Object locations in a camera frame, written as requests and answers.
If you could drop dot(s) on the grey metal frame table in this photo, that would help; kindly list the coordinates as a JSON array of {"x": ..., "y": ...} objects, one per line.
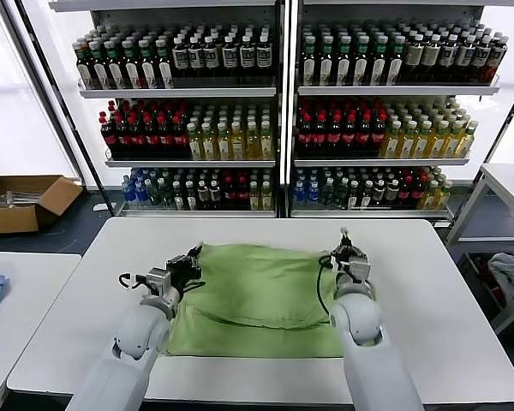
[{"x": 503, "y": 177}]

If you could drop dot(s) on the green t-shirt with red print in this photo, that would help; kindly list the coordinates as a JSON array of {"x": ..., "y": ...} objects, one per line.
[{"x": 257, "y": 282}]

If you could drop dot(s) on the white-label dark drink bottle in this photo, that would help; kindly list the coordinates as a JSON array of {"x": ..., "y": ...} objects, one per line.
[
  {"x": 263, "y": 55},
  {"x": 479, "y": 60},
  {"x": 230, "y": 56},
  {"x": 463, "y": 59},
  {"x": 446, "y": 59},
  {"x": 211, "y": 57},
  {"x": 180, "y": 57},
  {"x": 195, "y": 57},
  {"x": 247, "y": 55}
]

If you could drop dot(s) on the beige-label dark drink bottle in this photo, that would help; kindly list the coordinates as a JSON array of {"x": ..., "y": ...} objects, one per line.
[
  {"x": 413, "y": 57},
  {"x": 429, "y": 57}
]

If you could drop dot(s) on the white paper scrap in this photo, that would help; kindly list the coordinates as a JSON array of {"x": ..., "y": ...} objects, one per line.
[{"x": 99, "y": 208}]

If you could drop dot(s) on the black window frame post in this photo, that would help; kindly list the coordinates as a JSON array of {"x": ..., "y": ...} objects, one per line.
[{"x": 73, "y": 128}]

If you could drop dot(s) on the white shelf unit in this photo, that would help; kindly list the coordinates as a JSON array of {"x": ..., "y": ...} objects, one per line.
[
  {"x": 175, "y": 93},
  {"x": 390, "y": 91}
]

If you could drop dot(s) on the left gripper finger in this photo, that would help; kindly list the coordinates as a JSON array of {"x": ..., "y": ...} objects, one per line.
[
  {"x": 179, "y": 260},
  {"x": 194, "y": 257}
]

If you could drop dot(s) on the open cardboard box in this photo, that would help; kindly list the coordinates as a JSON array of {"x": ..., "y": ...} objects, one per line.
[{"x": 8, "y": 220}]

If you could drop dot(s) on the green-cap dark tea bottle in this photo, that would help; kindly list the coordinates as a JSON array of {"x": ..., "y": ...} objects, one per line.
[
  {"x": 308, "y": 68},
  {"x": 343, "y": 68},
  {"x": 325, "y": 68},
  {"x": 165, "y": 70},
  {"x": 394, "y": 68},
  {"x": 115, "y": 70},
  {"x": 100, "y": 70},
  {"x": 360, "y": 68},
  {"x": 378, "y": 68},
  {"x": 132, "y": 70},
  {"x": 85, "y": 73},
  {"x": 147, "y": 70}
]

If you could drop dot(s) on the red-brown tea bottle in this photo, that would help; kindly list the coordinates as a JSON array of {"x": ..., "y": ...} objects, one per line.
[{"x": 494, "y": 62}]

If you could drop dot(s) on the small red-label cola bottle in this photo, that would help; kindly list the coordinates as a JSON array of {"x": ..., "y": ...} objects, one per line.
[
  {"x": 417, "y": 192},
  {"x": 229, "y": 194},
  {"x": 242, "y": 194},
  {"x": 404, "y": 192}
]

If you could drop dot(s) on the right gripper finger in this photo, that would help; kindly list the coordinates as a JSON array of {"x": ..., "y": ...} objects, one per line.
[
  {"x": 342, "y": 242},
  {"x": 349, "y": 244}
]

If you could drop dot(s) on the grey crumpled cloth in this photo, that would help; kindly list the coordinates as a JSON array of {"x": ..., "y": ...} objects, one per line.
[{"x": 507, "y": 269}]

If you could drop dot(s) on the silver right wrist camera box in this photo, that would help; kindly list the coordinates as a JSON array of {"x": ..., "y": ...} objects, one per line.
[{"x": 358, "y": 268}]

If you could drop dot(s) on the small yellow tea bottle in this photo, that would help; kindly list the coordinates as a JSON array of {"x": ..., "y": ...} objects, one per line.
[
  {"x": 266, "y": 199},
  {"x": 254, "y": 199},
  {"x": 442, "y": 197},
  {"x": 429, "y": 198}
]

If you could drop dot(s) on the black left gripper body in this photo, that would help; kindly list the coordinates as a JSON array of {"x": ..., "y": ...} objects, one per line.
[{"x": 185, "y": 274}]

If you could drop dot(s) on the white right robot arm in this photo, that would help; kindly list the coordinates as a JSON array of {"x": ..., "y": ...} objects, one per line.
[{"x": 377, "y": 364}]

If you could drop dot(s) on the small blue drink bottle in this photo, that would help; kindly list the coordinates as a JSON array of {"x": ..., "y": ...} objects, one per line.
[
  {"x": 129, "y": 192},
  {"x": 313, "y": 192},
  {"x": 142, "y": 193},
  {"x": 300, "y": 192}
]

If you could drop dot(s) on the white side table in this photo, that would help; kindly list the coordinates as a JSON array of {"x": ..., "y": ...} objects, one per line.
[{"x": 30, "y": 291}]

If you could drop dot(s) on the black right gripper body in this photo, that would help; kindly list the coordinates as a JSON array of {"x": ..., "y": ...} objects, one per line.
[{"x": 342, "y": 258}]

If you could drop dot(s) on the red cloth item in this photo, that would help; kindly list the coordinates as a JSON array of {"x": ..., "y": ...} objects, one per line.
[{"x": 497, "y": 293}]

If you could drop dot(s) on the clear green water bottle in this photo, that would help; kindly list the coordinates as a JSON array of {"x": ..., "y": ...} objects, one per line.
[
  {"x": 166, "y": 196},
  {"x": 326, "y": 194},
  {"x": 340, "y": 196},
  {"x": 155, "y": 194}
]

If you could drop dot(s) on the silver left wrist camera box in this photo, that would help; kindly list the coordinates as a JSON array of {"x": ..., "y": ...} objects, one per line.
[{"x": 158, "y": 279}]

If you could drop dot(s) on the small white-cap dark bottle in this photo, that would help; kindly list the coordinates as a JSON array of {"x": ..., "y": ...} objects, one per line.
[
  {"x": 178, "y": 198},
  {"x": 203, "y": 194},
  {"x": 392, "y": 192},
  {"x": 379, "y": 192},
  {"x": 352, "y": 197},
  {"x": 190, "y": 198},
  {"x": 214, "y": 194},
  {"x": 366, "y": 197}
]

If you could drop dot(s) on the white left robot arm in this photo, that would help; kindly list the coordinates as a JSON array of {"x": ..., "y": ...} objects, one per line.
[{"x": 133, "y": 338}]

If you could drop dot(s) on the red-cap cola bottle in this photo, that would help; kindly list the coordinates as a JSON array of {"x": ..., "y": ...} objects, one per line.
[
  {"x": 138, "y": 140},
  {"x": 180, "y": 140},
  {"x": 166, "y": 140},
  {"x": 377, "y": 138},
  {"x": 110, "y": 141},
  {"x": 363, "y": 138},
  {"x": 305, "y": 138},
  {"x": 320, "y": 138},
  {"x": 349, "y": 138},
  {"x": 334, "y": 138},
  {"x": 152, "y": 140},
  {"x": 124, "y": 140}
]

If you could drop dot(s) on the metal parts in bags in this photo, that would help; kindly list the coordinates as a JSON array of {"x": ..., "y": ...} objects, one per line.
[{"x": 17, "y": 199}]

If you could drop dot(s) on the black storage crate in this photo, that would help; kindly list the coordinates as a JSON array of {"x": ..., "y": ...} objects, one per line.
[{"x": 471, "y": 274}]

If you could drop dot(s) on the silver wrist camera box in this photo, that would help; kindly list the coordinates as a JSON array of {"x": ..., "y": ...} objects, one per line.
[
  {"x": 358, "y": 268},
  {"x": 158, "y": 279}
]

